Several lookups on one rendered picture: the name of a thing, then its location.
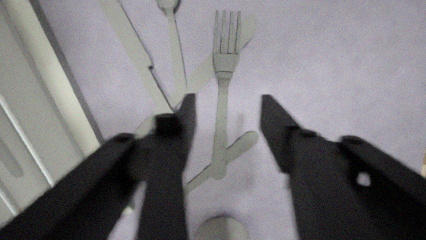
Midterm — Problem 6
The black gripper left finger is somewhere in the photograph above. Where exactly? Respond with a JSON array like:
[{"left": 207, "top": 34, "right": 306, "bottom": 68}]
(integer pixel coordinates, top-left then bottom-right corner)
[{"left": 0, "top": 93, "right": 199, "bottom": 240}]

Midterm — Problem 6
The white cutlery tray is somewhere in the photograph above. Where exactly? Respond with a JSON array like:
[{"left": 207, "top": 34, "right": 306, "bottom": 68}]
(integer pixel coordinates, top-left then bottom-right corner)
[{"left": 0, "top": 0, "right": 86, "bottom": 230}]

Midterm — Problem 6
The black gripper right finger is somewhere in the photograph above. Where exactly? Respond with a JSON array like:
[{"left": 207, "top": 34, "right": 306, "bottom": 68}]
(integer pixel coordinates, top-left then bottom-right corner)
[{"left": 256, "top": 94, "right": 426, "bottom": 240}]

